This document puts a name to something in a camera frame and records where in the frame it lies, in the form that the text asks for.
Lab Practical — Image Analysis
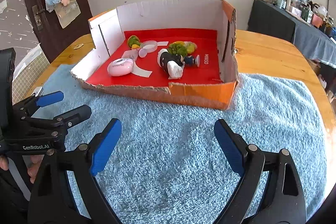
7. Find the pink round device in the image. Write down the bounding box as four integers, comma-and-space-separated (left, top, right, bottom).
107, 58, 134, 77

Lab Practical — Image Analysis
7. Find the yellow pink small toy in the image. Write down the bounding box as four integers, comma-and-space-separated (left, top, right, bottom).
131, 44, 148, 58

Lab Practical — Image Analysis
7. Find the clear plastic round lid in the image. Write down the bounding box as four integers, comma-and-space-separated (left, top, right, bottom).
141, 40, 158, 53

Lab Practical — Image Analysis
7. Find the black white sock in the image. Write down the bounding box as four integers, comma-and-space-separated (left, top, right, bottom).
157, 49, 185, 79

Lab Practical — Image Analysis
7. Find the large green plush toy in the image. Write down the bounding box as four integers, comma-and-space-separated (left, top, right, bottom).
167, 44, 188, 57

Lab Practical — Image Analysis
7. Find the blue small figurine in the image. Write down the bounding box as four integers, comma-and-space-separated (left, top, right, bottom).
183, 55, 200, 67

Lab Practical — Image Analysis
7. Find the yellow-green knitted toy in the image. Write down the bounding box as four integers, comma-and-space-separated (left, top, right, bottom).
185, 42, 197, 55

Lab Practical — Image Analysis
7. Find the clear plastic jar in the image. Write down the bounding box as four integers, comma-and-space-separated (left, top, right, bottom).
122, 49, 138, 61

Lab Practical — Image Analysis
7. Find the person's left hand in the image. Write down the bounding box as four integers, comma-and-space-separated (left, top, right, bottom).
0, 155, 44, 184

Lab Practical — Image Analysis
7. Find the white grid pattern box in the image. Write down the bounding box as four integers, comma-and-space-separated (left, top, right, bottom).
12, 45, 50, 105

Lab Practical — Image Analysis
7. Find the dark brown door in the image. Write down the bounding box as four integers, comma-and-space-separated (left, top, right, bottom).
25, 0, 92, 62

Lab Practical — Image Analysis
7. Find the clear plastic bag on door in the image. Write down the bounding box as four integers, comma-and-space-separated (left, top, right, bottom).
54, 0, 81, 28

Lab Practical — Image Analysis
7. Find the small green plush toy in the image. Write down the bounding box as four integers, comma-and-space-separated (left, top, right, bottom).
127, 35, 141, 49

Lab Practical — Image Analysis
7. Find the light blue fluffy towel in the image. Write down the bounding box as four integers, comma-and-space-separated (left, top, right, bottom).
36, 65, 327, 223

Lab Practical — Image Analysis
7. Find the red Miniso paper liner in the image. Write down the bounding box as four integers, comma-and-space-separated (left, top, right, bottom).
85, 27, 224, 88

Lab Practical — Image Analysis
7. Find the orange white cardboard box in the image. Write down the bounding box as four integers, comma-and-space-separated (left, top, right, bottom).
71, 0, 239, 110

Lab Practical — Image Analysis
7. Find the dark cloth covered side table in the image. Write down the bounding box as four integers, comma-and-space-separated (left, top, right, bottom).
248, 0, 335, 68

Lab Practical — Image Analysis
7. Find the door handle metal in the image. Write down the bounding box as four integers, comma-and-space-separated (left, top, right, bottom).
32, 5, 46, 31

